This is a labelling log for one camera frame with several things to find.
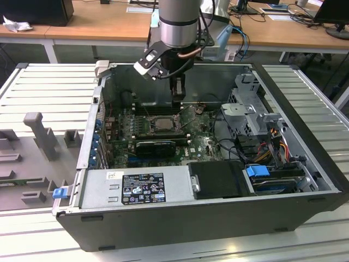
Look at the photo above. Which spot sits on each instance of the wooden desk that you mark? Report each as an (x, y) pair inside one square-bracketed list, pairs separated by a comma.
[(286, 32), (95, 24)]

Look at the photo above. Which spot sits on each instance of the black plastic shroud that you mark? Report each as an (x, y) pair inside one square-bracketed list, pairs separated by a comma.
[(218, 180)]

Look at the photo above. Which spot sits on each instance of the grey metal drive cage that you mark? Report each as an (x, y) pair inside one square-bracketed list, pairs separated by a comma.
[(245, 109)]

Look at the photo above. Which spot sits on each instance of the pale blue teach pendant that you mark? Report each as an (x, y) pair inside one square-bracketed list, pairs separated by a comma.
[(225, 38)]

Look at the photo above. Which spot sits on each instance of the grey case latch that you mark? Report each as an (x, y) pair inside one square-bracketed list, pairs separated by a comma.
[(102, 68)]

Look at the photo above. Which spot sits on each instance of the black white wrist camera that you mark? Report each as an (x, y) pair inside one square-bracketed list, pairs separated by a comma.
[(148, 58)]

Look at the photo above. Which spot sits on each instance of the grey power supply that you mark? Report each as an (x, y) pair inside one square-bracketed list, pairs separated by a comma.
[(95, 188)]

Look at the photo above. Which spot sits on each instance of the black monitor stand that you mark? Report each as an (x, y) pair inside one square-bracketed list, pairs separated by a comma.
[(245, 9)]

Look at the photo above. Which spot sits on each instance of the blue expansion slot retainer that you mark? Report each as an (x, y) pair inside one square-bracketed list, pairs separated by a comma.
[(95, 142)]

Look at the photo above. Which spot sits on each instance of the CPU with silver top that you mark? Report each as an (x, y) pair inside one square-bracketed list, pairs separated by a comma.
[(165, 123)]

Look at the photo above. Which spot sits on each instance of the hard disk in blue carrier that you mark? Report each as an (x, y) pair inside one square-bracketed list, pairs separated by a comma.
[(256, 173)]

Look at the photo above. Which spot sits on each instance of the CPU socket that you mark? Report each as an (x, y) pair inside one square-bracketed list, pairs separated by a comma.
[(152, 128)]

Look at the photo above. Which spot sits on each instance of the black graphics card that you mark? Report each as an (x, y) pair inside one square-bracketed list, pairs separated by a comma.
[(155, 148)]

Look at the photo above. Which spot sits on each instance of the green motherboard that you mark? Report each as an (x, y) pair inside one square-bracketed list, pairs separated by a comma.
[(201, 142)]

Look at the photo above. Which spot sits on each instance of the green RAM stick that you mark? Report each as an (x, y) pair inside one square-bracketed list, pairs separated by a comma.
[(8, 183)]

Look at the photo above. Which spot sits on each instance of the black computer tower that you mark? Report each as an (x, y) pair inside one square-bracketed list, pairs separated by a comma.
[(35, 12)]

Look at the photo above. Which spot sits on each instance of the black RAM slot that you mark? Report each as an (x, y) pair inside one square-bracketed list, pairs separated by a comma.
[(180, 138), (152, 107), (163, 133)]

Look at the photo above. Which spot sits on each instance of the black monitor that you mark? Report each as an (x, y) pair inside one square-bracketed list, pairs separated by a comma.
[(332, 11)]

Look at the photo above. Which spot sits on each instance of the crumpled white paper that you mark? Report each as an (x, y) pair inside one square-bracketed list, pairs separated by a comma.
[(16, 26)]

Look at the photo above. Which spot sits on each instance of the grey parts rack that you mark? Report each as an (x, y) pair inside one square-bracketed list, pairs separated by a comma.
[(41, 163)]

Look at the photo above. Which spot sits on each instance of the black PC case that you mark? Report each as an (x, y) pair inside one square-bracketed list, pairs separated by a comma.
[(191, 232)]

